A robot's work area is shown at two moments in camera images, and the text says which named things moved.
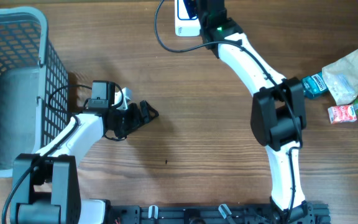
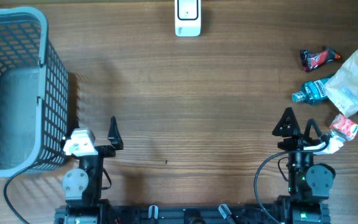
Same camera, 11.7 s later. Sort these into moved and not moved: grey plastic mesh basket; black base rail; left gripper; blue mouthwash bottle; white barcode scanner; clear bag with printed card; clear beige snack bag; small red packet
Moved: small red packet; clear beige snack bag; blue mouthwash bottle; clear bag with printed card; left gripper
Not moved: white barcode scanner; black base rail; grey plastic mesh basket
